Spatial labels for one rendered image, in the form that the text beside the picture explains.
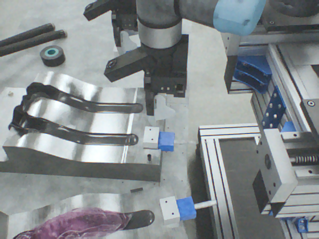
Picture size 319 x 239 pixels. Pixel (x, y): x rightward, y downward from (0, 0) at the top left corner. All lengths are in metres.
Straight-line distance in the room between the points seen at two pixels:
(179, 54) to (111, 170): 0.38
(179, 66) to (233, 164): 1.06
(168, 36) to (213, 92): 1.67
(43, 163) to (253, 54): 0.70
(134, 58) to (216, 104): 1.54
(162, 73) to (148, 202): 0.32
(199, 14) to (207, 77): 1.83
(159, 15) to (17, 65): 0.83
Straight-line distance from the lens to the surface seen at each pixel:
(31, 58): 1.25
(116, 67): 0.61
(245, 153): 1.63
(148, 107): 0.61
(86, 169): 0.83
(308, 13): 1.01
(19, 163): 0.88
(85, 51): 1.22
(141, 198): 0.76
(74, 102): 0.90
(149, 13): 0.50
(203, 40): 2.60
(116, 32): 0.87
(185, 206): 0.73
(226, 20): 0.44
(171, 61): 0.58
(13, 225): 0.78
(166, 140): 0.78
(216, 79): 2.26
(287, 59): 0.99
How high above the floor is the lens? 1.54
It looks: 51 degrees down
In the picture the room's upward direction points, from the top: straight up
